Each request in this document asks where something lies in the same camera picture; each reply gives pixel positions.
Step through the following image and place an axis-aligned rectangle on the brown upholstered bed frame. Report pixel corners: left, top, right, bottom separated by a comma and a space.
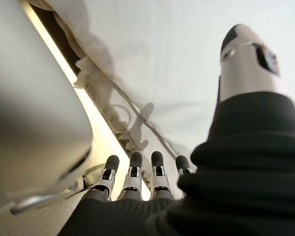
33, 2, 82, 77

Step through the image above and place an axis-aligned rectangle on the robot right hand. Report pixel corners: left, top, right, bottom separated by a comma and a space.
59, 23, 295, 236

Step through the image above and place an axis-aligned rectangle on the white fringed throw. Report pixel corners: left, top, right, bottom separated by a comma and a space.
46, 0, 153, 178

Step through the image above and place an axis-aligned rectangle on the silver robot right leg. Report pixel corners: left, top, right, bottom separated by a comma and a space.
0, 0, 93, 217

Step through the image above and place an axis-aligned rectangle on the white duvet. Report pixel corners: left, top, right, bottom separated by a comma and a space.
44, 0, 295, 173

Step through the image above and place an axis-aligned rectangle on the under-bed light strip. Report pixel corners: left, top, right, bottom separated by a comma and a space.
21, 0, 148, 200

